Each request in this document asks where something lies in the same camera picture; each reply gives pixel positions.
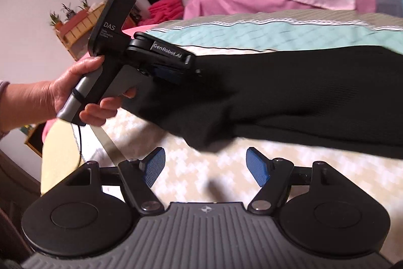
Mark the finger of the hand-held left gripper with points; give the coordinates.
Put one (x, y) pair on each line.
(195, 70)
(168, 73)

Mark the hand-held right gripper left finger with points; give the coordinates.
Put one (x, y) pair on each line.
(154, 166)

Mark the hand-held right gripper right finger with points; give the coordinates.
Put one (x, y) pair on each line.
(256, 166)

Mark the black pants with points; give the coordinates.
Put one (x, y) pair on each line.
(283, 92)

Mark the person's left forearm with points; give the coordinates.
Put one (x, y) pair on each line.
(28, 102)

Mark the person's left hand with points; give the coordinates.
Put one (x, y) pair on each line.
(66, 83)

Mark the wooden shelf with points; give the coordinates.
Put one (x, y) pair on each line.
(80, 24)

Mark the small potted plant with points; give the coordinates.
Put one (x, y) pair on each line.
(56, 18)
(67, 9)

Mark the stack of red clothes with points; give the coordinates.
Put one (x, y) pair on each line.
(165, 9)

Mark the patterned bedsheet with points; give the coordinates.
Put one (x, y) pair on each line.
(252, 32)

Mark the wooden frame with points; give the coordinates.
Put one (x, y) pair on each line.
(33, 138)

